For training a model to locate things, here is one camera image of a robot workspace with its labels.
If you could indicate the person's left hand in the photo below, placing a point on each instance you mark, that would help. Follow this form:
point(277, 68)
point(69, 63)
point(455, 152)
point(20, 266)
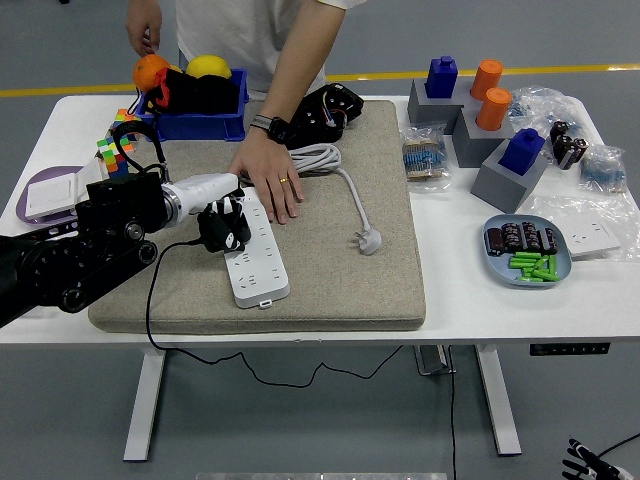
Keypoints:
point(267, 167)

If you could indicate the plastic bag of resistors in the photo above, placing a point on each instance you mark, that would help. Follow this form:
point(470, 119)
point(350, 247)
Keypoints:
point(602, 172)
point(545, 107)
point(425, 160)

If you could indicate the yellow lemon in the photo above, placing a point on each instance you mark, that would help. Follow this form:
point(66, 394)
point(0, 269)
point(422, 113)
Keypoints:
point(207, 65)

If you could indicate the purple plate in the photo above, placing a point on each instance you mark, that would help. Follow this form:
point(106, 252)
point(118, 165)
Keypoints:
point(45, 172)

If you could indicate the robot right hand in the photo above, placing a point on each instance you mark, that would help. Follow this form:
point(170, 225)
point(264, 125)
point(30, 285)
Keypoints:
point(590, 470)

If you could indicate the blue-grey plate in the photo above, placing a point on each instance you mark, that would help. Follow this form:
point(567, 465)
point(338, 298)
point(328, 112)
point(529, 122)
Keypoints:
point(495, 267)

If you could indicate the person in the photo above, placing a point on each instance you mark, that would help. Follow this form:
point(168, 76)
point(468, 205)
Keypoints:
point(240, 40)

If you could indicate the blue square peg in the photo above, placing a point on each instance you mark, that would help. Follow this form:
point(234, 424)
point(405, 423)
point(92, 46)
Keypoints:
point(522, 150)
point(441, 75)

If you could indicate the blue plastic bin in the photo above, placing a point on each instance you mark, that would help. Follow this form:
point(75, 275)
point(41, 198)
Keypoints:
point(200, 127)

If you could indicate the white table leg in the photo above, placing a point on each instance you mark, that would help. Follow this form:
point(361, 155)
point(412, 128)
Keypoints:
point(497, 400)
point(142, 410)

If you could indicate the tilted white wall switch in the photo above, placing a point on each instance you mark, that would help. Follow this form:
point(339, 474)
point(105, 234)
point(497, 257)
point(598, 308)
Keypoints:
point(92, 175)

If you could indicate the grey peg block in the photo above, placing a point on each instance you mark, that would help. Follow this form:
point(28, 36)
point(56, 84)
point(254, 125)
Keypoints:
point(500, 192)
point(472, 150)
point(469, 102)
point(425, 112)

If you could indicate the small multicoloured puzzle cube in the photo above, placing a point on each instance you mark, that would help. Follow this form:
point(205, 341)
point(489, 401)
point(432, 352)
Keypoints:
point(125, 119)

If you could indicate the white wall socket panel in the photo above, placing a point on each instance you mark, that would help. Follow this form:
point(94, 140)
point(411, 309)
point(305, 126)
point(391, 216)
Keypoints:
point(592, 239)

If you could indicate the flat white wall switch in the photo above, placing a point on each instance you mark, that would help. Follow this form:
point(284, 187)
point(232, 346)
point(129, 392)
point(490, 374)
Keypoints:
point(50, 195)

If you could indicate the white power strip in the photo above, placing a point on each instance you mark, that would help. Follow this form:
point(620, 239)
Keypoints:
point(260, 270)

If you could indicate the black pouch with red trim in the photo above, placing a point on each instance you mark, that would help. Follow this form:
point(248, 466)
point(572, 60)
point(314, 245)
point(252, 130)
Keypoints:
point(200, 95)

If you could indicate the metal bracket under table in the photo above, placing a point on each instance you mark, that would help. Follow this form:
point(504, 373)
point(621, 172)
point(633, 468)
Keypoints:
point(430, 362)

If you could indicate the orange fruit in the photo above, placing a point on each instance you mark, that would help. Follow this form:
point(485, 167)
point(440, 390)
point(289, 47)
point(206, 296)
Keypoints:
point(147, 72)

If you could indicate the large multicoloured puzzle cube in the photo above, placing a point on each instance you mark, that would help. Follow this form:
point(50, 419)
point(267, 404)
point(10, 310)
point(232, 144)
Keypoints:
point(107, 150)

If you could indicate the orange cylinder peg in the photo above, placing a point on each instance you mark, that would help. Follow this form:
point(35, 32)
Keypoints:
point(492, 107)
point(486, 77)

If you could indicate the black table control panel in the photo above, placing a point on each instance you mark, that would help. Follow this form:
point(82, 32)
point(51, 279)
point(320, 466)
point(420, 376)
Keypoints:
point(570, 349)

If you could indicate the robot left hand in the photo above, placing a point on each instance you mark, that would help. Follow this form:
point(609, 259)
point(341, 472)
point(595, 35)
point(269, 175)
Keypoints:
point(210, 187)

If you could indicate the black open electronic device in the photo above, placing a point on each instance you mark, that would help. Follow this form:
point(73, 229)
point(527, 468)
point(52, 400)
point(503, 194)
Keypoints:
point(310, 115)

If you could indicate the person's right forearm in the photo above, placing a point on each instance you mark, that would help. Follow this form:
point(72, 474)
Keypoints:
point(144, 5)

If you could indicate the person's left forearm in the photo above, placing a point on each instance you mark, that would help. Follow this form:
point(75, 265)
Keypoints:
point(295, 65)

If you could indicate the person's right hand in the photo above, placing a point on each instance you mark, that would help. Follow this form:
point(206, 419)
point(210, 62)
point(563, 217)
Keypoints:
point(142, 30)

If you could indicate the black wristwatch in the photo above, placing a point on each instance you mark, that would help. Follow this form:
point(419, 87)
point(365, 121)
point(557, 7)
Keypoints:
point(275, 128)

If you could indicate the clear plastic bag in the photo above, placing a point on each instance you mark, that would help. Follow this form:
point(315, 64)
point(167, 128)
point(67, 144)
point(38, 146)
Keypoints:
point(550, 210)

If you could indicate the green cylindrical battery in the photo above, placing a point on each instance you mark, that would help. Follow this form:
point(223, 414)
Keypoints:
point(529, 279)
point(521, 263)
point(552, 266)
point(524, 255)
point(528, 272)
point(545, 275)
point(540, 263)

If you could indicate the grey-brown mat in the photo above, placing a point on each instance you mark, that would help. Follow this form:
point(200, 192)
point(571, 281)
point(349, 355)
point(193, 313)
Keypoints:
point(320, 280)

